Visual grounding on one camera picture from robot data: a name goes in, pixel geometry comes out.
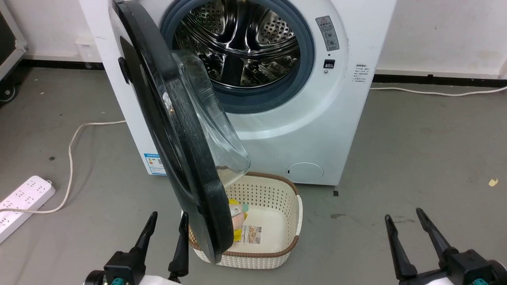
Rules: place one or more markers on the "yellow paper scrap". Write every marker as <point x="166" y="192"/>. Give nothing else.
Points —
<point x="493" y="182"/>

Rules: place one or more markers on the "white wall socket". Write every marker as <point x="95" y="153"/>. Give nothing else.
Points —
<point x="88" y="50"/>

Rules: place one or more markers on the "blue energy label sticker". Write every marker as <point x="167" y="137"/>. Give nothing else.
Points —
<point x="155" y="164"/>

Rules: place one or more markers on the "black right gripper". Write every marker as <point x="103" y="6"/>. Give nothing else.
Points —
<point x="463" y="269"/>

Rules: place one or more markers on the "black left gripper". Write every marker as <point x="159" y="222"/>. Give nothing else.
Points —
<point x="124" y="267"/>

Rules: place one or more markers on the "white front-load washing machine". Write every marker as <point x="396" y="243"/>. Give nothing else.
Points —
<point x="317" y="130"/>

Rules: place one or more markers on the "paper label in basket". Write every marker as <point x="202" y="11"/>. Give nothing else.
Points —
<point x="252" y="234"/>

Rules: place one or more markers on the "steel washing machine drum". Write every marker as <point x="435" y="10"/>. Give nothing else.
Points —
<point x="241" y="43"/>

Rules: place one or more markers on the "grey rubber door gasket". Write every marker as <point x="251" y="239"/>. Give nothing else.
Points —
<point x="305" y="67"/>

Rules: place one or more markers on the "black round glass washer door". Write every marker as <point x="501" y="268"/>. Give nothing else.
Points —
<point x="186" y="158"/>

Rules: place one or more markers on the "grey warning sticker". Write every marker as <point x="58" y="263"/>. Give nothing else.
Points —
<point x="328" y="33"/>

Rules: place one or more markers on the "white power strip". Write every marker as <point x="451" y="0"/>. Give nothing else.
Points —
<point x="21" y="202"/>

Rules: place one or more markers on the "yellow plush toy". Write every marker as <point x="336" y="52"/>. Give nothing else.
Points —
<point x="237" y="215"/>

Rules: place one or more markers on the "black wheeled equipment case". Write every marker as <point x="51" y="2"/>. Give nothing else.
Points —
<point x="7" y="47"/>

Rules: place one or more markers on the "cream perforated laundry basket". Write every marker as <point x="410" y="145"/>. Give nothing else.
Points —
<point x="277" y="221"/>

